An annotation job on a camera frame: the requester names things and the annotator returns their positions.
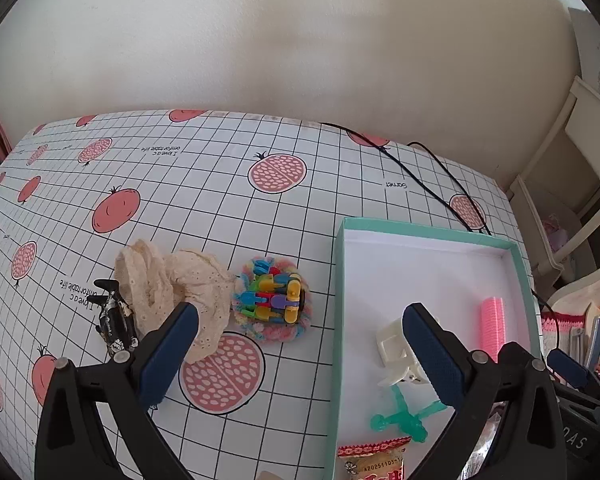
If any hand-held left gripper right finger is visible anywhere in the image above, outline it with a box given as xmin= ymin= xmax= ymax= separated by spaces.
xmin=402 ymin=302 xmax=568 ymax=480

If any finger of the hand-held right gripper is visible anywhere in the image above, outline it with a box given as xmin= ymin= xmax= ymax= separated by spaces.
xmin=547 ymin=349 xmax=600 ymax=403

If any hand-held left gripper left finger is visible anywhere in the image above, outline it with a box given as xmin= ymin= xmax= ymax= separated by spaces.
xmin=34 ymin=301 xmax=201 ymax=480

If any white hair claw clip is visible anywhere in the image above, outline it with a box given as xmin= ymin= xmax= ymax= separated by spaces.
xmin=376 ymin=317 xmax=431 ymax=387

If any pink plastic comb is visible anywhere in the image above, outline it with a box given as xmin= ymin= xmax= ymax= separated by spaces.
xmin=481 ymin=297 xmax=506 ymax=363

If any green plastic dragonfly toy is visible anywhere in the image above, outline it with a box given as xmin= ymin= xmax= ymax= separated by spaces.
xmin=370 ymin=385 xmax=448 ymax=443

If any teal cardboard box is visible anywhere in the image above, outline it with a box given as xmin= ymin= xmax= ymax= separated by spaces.
xmin=322 ymin=217 xmax=543 ymax=480

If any clear bag of cotton swabs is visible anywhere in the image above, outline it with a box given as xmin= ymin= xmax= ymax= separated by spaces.
xmin=467 ymin=412 xmax=506 ymax=480

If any orange rice cracker packet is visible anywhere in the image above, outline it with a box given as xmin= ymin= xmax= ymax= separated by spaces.
xmin=336 ymin=436 xmax=413 ymax=480

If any pile of assorted stationery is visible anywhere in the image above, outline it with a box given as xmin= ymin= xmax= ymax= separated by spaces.
xmin=567 ymin=297 xmax=600 ymax=386

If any pink white crochet cloth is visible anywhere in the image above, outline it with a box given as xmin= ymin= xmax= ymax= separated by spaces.
xmin=540 ymin=310 xmax=588 ymax=356

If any black shiny hair clip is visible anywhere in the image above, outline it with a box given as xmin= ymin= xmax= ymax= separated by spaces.
xmin=92 ymin=279 xmax=141 ymax=358

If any beige lace scrunchie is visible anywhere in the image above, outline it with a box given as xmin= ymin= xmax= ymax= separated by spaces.
xmin=115 ymin=239 xmax=237 ymax=365

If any pink plush toy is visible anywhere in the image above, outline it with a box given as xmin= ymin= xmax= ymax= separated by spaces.
xmin=542 ymin=215 xmax=571 ymax=252

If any white grid fruit-print tablecloth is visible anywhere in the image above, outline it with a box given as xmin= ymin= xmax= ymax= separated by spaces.
xmin=0 ymin=107 xmax=536 ymax=480

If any black cable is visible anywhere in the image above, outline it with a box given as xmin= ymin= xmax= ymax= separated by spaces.
xmin=407 ymin=142 xmax=492 ymax=236
xmin=320 ymin=122 xmax=478 ymax=233

